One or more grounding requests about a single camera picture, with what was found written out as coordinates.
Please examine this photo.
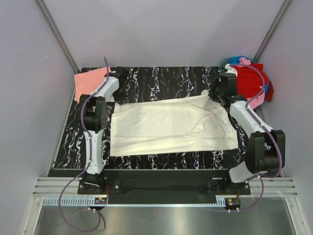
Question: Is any cream white t shirt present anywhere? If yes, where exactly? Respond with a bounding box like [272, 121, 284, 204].
[110, 90, 238, 157]

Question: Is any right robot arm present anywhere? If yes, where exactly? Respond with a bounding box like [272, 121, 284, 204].
[209, 73, 286, 194]

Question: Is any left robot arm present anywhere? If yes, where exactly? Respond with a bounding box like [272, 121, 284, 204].
[79, 67, 128, 194]

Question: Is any folded white t shirt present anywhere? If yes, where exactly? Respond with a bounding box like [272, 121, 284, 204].
[106, 95, 115, 103]

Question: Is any red t shirt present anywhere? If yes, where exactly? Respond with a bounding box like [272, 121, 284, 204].
[234, 63, 274, 101]

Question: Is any blue t shirt in basket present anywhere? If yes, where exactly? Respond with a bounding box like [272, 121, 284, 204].
[226, 55, 269, 98]

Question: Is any folded pink t shirt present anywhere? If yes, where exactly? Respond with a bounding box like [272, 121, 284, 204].
[74, 68, 111, 103]

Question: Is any pink t shirt in basket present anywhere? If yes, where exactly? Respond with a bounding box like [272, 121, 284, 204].
[240, 64, 265, 109]

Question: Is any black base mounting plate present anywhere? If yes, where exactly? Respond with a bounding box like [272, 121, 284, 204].
[78, 169, 251, 196]

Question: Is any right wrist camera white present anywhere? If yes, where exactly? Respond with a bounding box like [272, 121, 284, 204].
[224, 64, 238, 76]

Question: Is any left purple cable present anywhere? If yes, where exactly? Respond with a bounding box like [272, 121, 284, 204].
[58, 56, 106, 233]

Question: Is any purple cable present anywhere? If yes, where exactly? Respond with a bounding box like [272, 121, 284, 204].
[58, 56, 106, 233]
[200, 64, 284, 212]

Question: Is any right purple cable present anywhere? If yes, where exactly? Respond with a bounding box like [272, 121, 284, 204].
[200, 64, 284, 212]

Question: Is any right aluminium frame post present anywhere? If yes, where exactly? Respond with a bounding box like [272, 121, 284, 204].
[253, 0, 293, 63]

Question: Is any aluminium frame post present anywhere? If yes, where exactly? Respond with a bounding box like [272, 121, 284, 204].
[253, 0, 293, 63]
[35, 0, 80, 73]

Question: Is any aluminium rail front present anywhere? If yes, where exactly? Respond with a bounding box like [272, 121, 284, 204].
[32, 177, 298, 197]

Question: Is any left aluminium frame post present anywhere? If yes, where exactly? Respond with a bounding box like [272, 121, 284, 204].
[35, 0, 80, 73]

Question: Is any white slotted cable duct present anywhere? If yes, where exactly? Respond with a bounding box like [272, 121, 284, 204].
[43, 196, 225, 207]

